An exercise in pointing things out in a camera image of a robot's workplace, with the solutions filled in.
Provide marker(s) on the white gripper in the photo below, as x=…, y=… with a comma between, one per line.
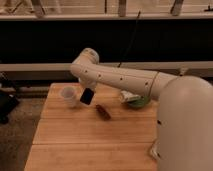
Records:
x=87, y=84

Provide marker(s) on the black rectangular eraser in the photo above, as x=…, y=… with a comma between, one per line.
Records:
x=87, y=96

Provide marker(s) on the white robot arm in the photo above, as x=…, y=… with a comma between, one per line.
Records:
x=184, y=114

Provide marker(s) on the brown oblong object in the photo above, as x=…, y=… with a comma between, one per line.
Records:
x=103, y=113

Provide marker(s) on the white tube in bowl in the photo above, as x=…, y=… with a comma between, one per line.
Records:
x=128, y=96

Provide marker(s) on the green bowl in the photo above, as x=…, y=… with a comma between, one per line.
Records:
x=139, y=103

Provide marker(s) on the black object at left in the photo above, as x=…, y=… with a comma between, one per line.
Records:
x=8, y=101

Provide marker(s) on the wall outlet box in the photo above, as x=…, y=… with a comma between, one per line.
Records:
x=183, y=71

